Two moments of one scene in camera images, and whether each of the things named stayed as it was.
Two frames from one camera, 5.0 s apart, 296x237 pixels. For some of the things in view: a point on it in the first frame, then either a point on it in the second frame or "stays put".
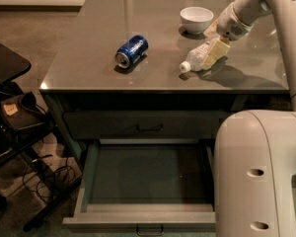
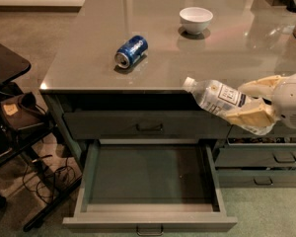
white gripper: x=231 y=24 to x=292 y=99
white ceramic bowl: x=195 y=20 stays put
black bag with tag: x=22 y=109 stays put
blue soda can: x=131 y=50 stays put
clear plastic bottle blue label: x=196 y=57 to x=220 y=100
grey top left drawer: x=148 y=124 stays put
